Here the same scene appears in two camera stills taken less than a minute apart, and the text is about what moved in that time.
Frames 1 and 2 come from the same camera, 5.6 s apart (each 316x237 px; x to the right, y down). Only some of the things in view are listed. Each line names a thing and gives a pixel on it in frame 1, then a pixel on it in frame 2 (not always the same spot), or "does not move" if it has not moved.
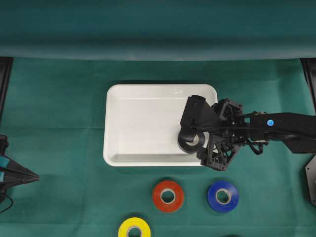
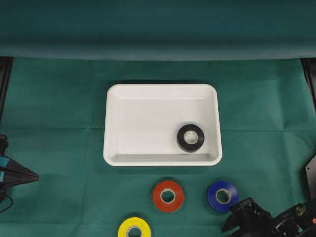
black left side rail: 6,63 does not move
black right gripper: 225,138 -> 249,219
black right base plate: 310,170 does not move
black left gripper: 11,174 does not move
